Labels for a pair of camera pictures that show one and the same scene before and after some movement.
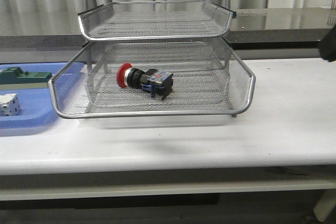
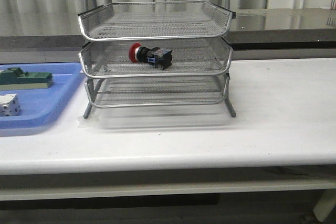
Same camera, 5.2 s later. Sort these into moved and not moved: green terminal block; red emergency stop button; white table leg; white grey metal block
Moved: red emergency stop button
Not moved: green terminal block; white table leg; white grey metal block
